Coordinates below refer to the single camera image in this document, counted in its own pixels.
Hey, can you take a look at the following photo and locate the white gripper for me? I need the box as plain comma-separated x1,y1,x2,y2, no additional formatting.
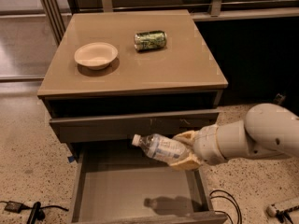
170,124,226,171

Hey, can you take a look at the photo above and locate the metal railing frame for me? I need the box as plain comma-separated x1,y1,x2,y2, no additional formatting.
41,0,299,41

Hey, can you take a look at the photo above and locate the grey top drawer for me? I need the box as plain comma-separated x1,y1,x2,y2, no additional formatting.
50,109,219,143

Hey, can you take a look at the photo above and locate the grey drawer cabinet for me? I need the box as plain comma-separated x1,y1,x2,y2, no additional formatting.
36,9,229,224

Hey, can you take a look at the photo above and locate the clear plastic water bottle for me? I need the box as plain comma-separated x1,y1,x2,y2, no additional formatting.
132,133,190,164

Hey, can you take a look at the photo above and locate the green soda can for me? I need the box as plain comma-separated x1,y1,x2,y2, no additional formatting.
134,30,167,51

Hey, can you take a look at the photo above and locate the open grey middle drawer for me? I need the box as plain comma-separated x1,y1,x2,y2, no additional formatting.
67,140,228,224

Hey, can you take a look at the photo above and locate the small dark floor device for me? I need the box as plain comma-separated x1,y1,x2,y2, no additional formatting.
273,93,286,105

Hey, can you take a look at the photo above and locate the white power strip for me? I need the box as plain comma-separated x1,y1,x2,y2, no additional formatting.
266,197,299,218

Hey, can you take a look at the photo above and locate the white paper bowl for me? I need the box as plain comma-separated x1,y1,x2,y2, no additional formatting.
74,42,119,70

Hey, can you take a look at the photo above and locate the blue tape piece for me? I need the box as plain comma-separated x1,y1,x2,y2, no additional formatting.
67,156,75,163

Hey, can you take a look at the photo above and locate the black power adapter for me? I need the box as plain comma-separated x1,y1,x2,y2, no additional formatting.
5,201,23,213

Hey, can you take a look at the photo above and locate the black cable on floor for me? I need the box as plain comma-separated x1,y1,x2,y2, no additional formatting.
209,189,243,224

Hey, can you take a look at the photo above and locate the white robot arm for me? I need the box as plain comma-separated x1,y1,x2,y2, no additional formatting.
170,104,299,170

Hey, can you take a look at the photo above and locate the black cable left floor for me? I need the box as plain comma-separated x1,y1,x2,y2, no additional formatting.
0,199,70,224

